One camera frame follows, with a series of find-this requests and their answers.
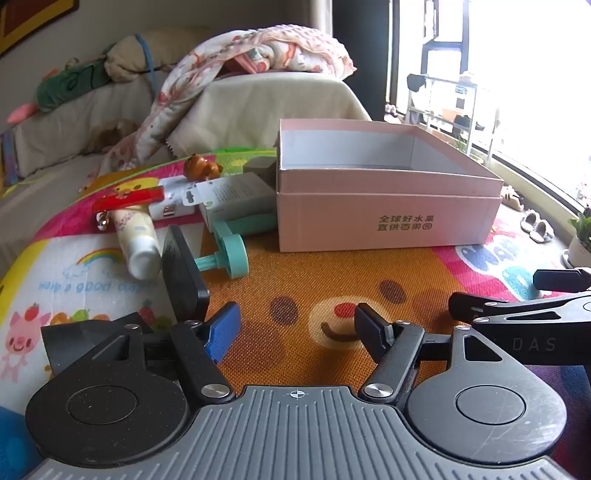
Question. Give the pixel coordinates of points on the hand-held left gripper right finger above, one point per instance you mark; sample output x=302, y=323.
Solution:
x=371, y=330

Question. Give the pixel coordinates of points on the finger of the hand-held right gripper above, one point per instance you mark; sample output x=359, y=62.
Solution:
x=561, y=279
x=471, y=304

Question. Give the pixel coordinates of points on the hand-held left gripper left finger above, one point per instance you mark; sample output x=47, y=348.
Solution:
x=224, y=332

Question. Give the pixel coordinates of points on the black rectangular panel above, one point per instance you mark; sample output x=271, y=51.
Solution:
x=182, y=277

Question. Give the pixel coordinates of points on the pink cardboard box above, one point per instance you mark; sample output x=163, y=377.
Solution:
x=369, y=226

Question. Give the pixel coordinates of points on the white grey product box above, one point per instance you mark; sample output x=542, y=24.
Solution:
x=244, y=198

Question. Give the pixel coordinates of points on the white power adapter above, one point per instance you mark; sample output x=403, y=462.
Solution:
x=173, y=203

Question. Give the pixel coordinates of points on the brown bear figurine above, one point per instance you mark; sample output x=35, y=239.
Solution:
x=198, y=167

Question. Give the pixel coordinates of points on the green plant white pot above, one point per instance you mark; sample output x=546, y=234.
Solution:
x=581, y=249

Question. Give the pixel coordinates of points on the white slipper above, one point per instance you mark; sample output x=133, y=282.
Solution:
x=542, y=230
x=528, y=220

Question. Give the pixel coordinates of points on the colourful cartoon play mat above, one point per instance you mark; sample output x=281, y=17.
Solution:
x=295, y=277

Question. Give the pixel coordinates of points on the striped slippers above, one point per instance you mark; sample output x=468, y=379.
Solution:
x=512, y=197

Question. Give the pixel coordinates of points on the cream white tube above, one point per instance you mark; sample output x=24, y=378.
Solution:
x=138, y=249

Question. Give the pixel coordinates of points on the grey small box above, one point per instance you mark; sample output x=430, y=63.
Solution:
x=261, y=168

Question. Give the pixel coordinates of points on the metal balcony rack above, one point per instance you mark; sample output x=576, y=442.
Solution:
x=443, y=79

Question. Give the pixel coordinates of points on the beige covered sofa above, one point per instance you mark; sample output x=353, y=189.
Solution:
x=277, y=106

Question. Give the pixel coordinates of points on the pink floral blanket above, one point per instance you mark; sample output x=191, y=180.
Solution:
x=194, y=78

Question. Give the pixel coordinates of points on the colourful book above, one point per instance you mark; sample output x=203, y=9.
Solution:
x=7, y=157

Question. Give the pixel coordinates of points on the green plush toy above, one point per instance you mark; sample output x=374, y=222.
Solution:
x=64, y=90

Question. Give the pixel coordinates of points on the beige pillow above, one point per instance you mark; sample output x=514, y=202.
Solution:
x=134, y=55

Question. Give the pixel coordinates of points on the black window frame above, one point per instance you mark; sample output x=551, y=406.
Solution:
x=441, y=45

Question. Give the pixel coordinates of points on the framed wall picture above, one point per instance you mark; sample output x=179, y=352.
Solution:
x=27, y=18

